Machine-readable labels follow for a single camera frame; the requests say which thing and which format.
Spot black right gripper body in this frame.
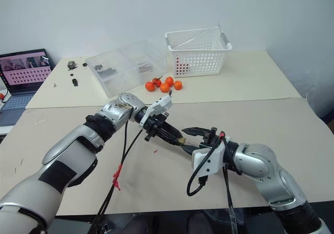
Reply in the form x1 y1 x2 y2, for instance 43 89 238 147
199 126 223 149

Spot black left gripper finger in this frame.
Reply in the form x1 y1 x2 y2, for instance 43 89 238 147
157 131 181 146
161 122 184 140

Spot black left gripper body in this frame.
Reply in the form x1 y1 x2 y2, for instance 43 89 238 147
144 112 170 142

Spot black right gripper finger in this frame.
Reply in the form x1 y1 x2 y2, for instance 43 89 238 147
181 127 207 137
180 144 202 157

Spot dark parts in container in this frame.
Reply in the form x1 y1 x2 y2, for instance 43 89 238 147
137 63 153 75

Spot clear plastic divided container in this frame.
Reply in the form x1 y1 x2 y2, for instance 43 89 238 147
85 39 169 98

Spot black parts in container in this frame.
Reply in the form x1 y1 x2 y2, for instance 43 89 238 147
93 64 117 78

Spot white perforated plastic basket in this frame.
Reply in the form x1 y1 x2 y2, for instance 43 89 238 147
164 22 233 79

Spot open laptop computer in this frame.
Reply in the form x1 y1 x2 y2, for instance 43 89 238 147
0 48 53 127

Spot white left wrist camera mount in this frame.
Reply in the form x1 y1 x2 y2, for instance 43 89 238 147
138 94 174 128

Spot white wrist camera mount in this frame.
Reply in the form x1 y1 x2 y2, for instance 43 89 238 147
138 94 174 128
191 137 231 176

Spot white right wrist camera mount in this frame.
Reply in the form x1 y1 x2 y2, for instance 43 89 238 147
191 137 231 176

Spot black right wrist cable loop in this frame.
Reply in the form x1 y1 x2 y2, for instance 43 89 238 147
186 133 237 197

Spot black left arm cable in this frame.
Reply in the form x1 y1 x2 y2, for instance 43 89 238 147
90 119 147 234

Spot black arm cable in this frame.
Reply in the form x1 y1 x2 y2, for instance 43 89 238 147
90 119 147 234
221 163 237 220

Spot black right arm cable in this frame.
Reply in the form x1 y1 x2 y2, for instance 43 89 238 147
221 163 237 220

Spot red tape on cable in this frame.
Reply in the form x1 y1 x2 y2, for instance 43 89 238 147
112 163 124 191

